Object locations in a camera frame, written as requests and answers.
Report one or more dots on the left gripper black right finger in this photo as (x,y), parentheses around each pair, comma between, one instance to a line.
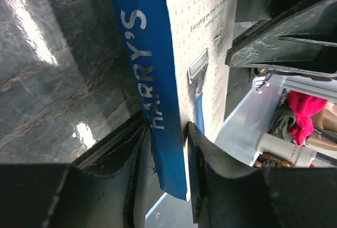
(228,193)

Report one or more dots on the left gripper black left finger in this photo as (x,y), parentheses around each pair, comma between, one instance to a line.
(106,187)

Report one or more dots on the pink red cloth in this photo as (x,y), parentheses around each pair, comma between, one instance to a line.
(304,106)

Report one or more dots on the white cylindrical device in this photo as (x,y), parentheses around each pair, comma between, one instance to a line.
(299,156)

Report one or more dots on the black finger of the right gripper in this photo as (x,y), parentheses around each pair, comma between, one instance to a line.
(303,43)

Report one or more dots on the Harry's razor box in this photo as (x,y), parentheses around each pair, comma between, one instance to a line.
(177,51)

